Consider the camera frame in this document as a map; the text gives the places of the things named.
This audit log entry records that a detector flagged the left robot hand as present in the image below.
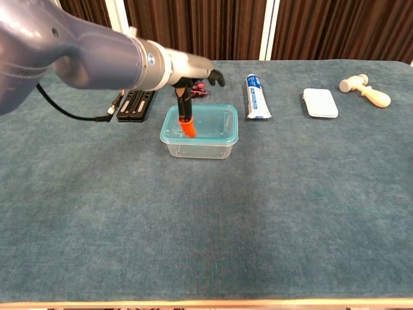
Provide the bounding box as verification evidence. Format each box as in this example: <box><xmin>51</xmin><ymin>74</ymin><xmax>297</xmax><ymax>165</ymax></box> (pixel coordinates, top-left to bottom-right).
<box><xmin>166</xmin><ymin>48</ymin><xmax>226</xmax><ymax>139</ymax></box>

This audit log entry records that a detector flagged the teal plastic lid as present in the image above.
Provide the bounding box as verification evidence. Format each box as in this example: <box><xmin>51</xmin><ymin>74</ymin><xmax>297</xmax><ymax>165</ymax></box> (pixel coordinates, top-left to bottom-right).
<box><xmin>159</xmin><ymin>103</ymin><xmax>239</xmax><ymax>147</ymax></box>

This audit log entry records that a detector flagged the clear plastic container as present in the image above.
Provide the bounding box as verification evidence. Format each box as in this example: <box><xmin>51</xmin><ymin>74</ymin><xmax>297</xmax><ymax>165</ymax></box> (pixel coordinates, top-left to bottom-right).
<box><xmin>164</xmin><ymin>139</ymin><xmax>238</xmax><ymax>160</ymax></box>

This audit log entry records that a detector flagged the red grape bunch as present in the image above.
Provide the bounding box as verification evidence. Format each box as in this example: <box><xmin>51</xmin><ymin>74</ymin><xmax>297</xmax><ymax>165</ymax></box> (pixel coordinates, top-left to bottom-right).
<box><xmin>190</xmin><ymin>81</ymin><xmax>210</xmax><ymax>99</ymax></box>

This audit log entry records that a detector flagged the dark brown curtain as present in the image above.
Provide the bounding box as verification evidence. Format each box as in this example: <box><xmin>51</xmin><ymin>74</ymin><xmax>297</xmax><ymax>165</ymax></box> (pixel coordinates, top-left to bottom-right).
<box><xmin>57</xmin><ymin>0</ymin><xmax>413</xmax><ymax>65</ymax></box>

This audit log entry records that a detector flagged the black folding laptop stand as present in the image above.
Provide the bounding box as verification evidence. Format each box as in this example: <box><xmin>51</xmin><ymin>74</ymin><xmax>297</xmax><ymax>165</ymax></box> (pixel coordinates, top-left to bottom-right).
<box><xmin>116</xmin><ymin>90</ymin><xmax>157</xmax><ymax>123</ymax></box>

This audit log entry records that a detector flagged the white blue toothpaste tube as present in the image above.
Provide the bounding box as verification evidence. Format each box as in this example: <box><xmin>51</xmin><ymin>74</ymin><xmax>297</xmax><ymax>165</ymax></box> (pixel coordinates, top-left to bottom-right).
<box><xmin>246</xmin><ymin>73</ymin><xmax>272</xmax><ymax>120</ymax></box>

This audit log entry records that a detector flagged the blue table cloth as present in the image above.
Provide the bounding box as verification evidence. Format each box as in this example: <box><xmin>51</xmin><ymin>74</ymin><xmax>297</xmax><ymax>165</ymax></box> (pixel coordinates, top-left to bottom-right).
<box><xmin>0</xmin><ymin>59</ymin><xmax>413</xmax><ymax>303</ymax></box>

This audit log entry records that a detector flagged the wooden toy mallet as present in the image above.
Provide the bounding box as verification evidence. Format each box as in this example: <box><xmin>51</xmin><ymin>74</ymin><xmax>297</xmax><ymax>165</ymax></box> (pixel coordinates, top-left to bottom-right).
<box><xmin>339</xmin><ymin>74</ymin><xmax>392</xmax><ymax>109</ymax></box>

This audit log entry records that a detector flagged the white frame post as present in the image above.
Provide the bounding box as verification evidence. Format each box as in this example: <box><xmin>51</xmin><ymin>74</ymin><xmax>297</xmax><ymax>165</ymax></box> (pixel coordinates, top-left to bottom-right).
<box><xmin>105</xmin><ymin>0</ymin><xmax>138</xmax><ymax>37</ymax></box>
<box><xmin>258</xmin><ymin>0</ymin><xmax>281</xmax><ymax>61</ymax></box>

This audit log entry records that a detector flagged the black left hand cable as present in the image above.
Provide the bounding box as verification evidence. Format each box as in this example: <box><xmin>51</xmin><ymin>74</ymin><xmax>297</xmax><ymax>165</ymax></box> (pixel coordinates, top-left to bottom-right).
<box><xmin>35</xmin><ymin>83</ymin><xmax>126</xmax><ymax>123</ymax></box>

